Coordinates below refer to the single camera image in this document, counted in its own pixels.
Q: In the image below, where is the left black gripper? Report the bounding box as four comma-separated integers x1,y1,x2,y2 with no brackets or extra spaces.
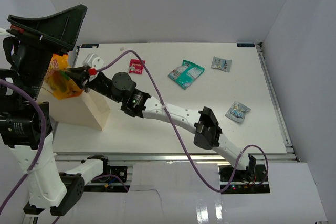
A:
6,2,86,100

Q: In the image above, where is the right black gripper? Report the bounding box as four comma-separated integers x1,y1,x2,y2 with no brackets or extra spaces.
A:
67,64,124,102

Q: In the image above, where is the orange mango candy bag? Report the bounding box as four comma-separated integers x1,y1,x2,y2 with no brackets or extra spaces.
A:
44,54,83,100

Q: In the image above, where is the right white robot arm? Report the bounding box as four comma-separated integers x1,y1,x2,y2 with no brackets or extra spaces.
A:
65,67,256,182

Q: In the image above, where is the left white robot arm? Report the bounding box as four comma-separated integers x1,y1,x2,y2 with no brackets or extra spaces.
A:
1,5,111,217

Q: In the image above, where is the beige paper bag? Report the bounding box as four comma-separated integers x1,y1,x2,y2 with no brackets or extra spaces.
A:
37,84,110,131

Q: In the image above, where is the small pink snack packet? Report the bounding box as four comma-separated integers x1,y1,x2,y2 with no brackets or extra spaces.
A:
127,59,145,75

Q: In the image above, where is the teal snack packet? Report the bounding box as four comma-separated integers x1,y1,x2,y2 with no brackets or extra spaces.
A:
168,60,205,90

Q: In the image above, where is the grey snack packet far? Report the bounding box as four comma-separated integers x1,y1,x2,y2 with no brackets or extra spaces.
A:
211,57,232,72

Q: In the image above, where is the grey snack packet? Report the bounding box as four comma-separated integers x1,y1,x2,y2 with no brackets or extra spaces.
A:
225,101,251,123
211,57,232,72

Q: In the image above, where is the grey snack packet near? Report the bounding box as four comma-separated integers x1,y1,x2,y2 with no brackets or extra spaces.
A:
225,101,251,123

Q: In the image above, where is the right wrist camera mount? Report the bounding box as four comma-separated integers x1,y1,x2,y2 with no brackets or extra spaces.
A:
83,53,104,82

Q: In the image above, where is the aluminium table rail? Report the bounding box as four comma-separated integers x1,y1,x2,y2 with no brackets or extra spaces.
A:
56,153,297,162

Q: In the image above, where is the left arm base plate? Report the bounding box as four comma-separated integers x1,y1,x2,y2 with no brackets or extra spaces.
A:
84,165,130,193

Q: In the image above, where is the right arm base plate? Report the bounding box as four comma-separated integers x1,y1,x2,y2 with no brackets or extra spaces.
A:
218,164,270,195

